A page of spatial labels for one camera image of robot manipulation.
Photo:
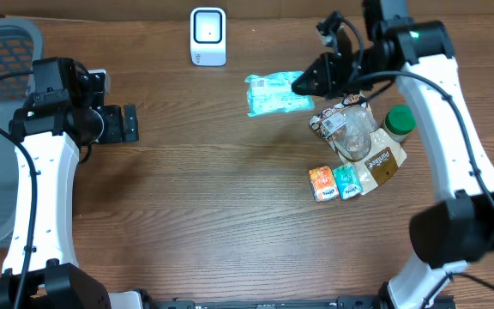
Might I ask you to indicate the small teal packet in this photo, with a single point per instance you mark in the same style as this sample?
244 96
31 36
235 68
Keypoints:
347 181

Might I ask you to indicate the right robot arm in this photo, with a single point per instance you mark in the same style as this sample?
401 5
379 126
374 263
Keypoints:
419 58

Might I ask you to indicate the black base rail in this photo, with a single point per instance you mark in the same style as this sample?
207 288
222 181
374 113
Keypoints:
264 304

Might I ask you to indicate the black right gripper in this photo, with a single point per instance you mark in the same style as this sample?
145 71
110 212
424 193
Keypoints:
326 73

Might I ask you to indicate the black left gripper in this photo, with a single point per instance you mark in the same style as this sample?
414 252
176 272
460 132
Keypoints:
116 133

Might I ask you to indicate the teal tissue pack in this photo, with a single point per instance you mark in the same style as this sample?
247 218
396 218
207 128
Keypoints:
273 94

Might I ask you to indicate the orange snack packet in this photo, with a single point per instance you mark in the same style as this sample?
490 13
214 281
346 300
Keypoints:
323 184

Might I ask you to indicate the green lid jar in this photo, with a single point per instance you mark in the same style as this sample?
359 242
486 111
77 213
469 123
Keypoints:
399 123

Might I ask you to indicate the brown white snack pouch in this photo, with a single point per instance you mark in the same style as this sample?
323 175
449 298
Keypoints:
351 131

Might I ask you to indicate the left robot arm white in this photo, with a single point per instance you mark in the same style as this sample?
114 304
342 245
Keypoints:
41 270

